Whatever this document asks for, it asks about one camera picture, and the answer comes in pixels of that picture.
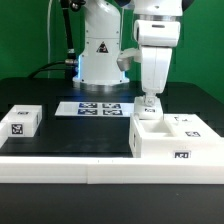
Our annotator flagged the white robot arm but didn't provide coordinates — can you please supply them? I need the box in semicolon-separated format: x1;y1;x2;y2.
60;0;194;107

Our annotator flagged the white marker base plate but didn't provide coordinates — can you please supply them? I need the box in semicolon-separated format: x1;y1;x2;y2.
55;102;134;117

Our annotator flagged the white thin cable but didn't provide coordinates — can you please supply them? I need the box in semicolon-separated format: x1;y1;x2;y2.
46;0;54;79

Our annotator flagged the white cabinet door panel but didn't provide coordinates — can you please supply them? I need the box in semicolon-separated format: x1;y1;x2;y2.
134;96;163;120
164;114;219;139

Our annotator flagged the small white cabinet top box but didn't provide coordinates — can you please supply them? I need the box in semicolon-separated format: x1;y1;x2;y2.
2;105;42;137

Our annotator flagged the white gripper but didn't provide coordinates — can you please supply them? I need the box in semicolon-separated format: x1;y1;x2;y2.
134;20;180;107

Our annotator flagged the white cabinet body box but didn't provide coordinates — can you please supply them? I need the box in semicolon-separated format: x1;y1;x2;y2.
129;115;224;159

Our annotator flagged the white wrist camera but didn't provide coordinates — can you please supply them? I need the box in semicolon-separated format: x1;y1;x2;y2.
117;48;141;71

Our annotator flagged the black cable bundle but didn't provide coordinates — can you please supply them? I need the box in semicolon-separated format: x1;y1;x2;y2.
27;0;80;81

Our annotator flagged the white front fence rail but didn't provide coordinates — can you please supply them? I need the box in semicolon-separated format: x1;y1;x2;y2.
0;156;224;184

